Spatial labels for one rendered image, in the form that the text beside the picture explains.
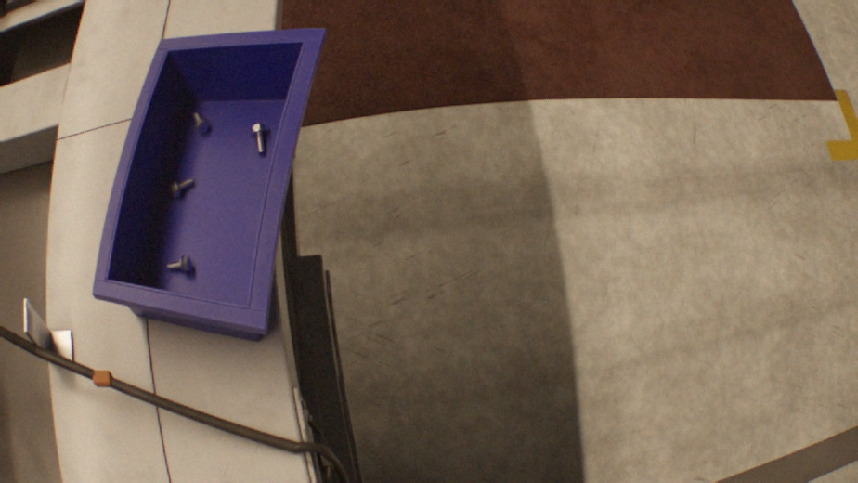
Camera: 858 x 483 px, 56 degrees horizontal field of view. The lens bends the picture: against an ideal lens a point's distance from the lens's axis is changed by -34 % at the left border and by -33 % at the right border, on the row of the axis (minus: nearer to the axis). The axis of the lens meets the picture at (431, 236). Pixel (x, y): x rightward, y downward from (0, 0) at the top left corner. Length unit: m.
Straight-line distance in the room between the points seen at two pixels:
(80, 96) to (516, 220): 1.00
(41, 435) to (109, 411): 0.13
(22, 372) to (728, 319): 1.25
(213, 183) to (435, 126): 1.02
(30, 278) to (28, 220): 0.07
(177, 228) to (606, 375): 0.97
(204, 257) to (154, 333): 0.08
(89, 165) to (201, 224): 0.15
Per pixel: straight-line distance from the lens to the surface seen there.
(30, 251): 0.95
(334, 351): 1.22
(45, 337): 0.81
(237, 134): 0.85
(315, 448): 0.73
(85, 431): 0.79
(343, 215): 1.75
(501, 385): 1.64
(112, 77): 0.93
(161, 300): 0.71
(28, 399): 0.90
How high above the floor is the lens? 1.55
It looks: 64 degrees down
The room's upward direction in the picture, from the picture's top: straight up
